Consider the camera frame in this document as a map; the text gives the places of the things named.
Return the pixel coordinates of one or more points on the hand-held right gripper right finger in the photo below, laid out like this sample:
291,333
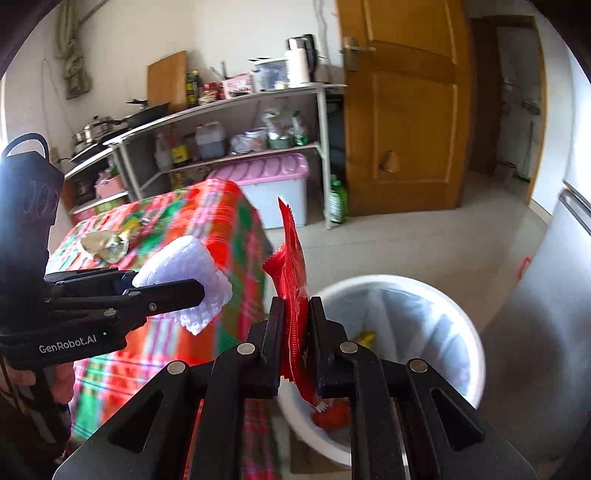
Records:
318,332

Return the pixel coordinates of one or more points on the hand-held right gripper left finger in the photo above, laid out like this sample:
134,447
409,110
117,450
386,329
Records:
272,332

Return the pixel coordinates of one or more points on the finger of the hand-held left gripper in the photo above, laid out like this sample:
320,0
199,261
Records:
87,282
166,295

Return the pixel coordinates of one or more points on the white foam fruit net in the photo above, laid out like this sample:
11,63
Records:
184,258

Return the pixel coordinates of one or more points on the red foil packet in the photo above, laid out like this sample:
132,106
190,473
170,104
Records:
293,258

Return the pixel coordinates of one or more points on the white trash bin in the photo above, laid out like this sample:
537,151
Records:
415,295

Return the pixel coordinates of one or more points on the person's left hand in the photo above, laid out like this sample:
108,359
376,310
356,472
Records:
62,383

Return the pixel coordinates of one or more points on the beige crumpled wrapper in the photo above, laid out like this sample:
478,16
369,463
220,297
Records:
104,247

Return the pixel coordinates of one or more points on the dark small appliance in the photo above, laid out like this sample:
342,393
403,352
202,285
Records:
84,190

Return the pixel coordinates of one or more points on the red green carton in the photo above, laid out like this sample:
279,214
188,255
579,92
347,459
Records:
99,207

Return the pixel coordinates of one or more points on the low side shelf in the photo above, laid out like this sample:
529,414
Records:
85,164

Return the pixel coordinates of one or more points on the pink woven basket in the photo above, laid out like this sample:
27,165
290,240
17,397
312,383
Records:
110,187

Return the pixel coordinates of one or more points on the black induction cooker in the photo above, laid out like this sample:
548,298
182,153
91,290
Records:
90,151

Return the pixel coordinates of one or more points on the plaid tablecloth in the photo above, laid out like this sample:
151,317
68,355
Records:
221,217

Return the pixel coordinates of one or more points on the steel steamer pot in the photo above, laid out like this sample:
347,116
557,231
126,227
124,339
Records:
94,131

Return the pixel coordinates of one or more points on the large green bottle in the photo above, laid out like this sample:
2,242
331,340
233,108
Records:
338,203

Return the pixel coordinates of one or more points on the white plastic bottle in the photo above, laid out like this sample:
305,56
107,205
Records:
162,154

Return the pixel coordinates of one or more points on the yellow label bottle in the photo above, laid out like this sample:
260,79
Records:
180,150

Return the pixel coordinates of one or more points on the pink lid storage box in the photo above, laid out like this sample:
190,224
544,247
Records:
272,184

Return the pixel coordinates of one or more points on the small dark jar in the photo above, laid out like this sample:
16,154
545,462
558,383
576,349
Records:
192,147

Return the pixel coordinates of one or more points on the black wok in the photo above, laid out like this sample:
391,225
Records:
147,115

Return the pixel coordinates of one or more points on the large oil jug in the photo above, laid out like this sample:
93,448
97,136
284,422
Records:
211,141

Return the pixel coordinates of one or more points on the crumpled clear bag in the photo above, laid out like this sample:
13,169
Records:
239,144

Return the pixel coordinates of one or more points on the hanging grey cloth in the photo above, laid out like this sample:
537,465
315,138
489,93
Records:
73,50

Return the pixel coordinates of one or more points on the white plastic tub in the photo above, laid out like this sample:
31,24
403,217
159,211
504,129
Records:
257,138

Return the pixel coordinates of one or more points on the green bowl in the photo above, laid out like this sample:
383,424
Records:
280,143

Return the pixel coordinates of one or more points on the wooden cutting board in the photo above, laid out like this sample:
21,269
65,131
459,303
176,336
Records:
167,83

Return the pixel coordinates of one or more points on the small green bottle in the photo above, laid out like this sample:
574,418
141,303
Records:
300,131

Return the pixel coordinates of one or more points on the stuffed plastic bag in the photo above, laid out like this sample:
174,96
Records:
276,123

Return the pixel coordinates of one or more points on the yellow-green oil bottle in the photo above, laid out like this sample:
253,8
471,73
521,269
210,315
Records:
190,90

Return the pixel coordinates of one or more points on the red sauce jar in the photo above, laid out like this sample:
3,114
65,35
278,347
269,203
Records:
207,91
216,90

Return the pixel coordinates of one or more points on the dark sauce bottle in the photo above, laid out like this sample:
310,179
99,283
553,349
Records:
197,87

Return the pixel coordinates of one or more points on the red plastic object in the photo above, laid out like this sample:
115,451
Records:
525,267

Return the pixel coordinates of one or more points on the pink utensil box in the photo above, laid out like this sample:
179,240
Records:
238,85

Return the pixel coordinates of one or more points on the chopsticks bundle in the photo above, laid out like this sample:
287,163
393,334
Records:
219,71

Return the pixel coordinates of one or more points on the wooden door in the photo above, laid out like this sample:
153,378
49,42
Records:
406,115

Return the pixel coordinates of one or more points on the white refrigerator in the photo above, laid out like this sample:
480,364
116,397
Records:
554,323

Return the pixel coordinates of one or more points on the grey plastic container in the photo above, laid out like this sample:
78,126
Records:
270,74

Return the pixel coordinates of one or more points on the white electric kettle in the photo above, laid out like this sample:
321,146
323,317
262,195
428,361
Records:
300,64

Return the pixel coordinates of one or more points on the wall power strip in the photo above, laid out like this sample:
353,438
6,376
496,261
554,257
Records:
55,157

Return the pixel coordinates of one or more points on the white frame kitchen shelf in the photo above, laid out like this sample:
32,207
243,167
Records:
258,96

